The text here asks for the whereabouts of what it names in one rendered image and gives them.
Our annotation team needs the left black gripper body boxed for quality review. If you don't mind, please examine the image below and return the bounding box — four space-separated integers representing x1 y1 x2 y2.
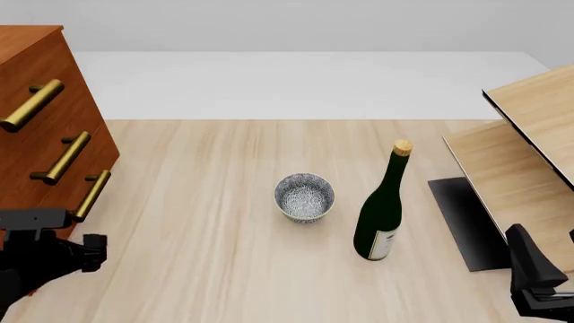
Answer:
82 233 109 274

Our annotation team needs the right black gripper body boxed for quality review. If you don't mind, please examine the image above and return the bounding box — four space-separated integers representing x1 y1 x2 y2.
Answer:
510 284 574 319

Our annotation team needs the wooden cabinet drawer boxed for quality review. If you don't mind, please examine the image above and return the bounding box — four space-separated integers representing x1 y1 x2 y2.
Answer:
0 66 104 210
0 28 84 149
8 112 121 240

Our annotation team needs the wooden cabinet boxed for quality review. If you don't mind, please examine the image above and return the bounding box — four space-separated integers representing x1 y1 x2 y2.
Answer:
0 24 121 242

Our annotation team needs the small flat plate on stalk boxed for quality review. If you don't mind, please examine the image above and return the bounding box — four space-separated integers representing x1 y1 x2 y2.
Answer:
0 207 73 240

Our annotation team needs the light wooden rack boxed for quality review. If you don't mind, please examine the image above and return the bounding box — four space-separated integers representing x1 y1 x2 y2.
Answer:
441 63 574 275

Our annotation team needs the dark green wine bottle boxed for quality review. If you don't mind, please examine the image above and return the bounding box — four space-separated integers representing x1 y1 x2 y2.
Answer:
352 147 412 262

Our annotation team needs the bottle cork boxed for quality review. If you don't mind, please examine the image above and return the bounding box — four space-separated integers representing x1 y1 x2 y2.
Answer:
393 139 414 157

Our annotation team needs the blue white patterned bowl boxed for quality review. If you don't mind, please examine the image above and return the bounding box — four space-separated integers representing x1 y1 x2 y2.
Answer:
274 172 337 226

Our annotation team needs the brass drawer handle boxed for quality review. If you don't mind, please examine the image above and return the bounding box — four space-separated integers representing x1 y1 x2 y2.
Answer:
73 169 113 223
29 130 92 187
0 78 65 134

